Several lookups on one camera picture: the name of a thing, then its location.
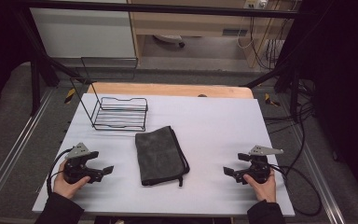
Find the office chair base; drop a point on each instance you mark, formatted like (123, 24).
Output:
(169, 39)

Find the wooden table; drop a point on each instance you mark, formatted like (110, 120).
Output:
(167, 90)

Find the white cabinet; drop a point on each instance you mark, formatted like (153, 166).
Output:
(80, 34)

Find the aluminium floor rail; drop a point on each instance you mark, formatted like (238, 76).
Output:
(15, 146)
(320, 174)

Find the yellow black tape strip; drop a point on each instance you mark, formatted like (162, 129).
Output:
(271, 100)
(70, 95)

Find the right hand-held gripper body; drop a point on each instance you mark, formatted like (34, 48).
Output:
(258, 168)

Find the dark grey towel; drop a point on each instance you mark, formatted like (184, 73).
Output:
(160, 155)

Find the white table mat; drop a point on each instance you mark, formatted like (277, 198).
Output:
(214, 140)

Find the person's right hand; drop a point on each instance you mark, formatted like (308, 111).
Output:
(265, 191)

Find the black metal frame leg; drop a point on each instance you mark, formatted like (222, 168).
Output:
(270, 76)
(35, 84)

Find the black metal frame bar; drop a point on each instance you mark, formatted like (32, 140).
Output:
(167, 9)

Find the light wooden desk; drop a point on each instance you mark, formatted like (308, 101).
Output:
(195, 25)

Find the person's left hand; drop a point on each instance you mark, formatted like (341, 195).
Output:
(63, 186)

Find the white power strip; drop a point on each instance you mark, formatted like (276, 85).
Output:
(255, 3)

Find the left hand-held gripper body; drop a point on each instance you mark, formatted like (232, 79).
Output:
(74, 166)

